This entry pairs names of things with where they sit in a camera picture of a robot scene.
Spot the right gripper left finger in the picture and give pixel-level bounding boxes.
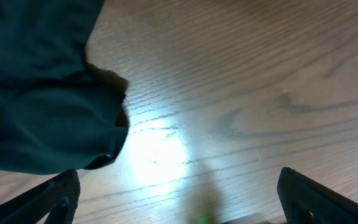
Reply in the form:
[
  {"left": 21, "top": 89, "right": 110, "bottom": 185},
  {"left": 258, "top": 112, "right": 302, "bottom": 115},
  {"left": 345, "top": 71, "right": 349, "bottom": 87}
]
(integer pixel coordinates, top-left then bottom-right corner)
[{"left": 0, "top": 169, "right": 80, "bottom": 224}]

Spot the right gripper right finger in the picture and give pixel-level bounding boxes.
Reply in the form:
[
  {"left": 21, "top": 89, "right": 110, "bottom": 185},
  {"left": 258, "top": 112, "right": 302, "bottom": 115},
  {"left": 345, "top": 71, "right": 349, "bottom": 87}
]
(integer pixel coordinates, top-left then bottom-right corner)
[{"left": 277, "top": 167, "right": 358, "bottom": 224}]

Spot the black polo shirt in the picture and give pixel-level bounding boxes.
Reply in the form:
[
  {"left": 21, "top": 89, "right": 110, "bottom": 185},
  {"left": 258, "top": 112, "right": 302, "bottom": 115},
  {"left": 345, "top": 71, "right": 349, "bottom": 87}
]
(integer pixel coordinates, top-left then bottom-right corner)
[{"left": 0, "top": 0, "right": 128, "bottom": 175}]

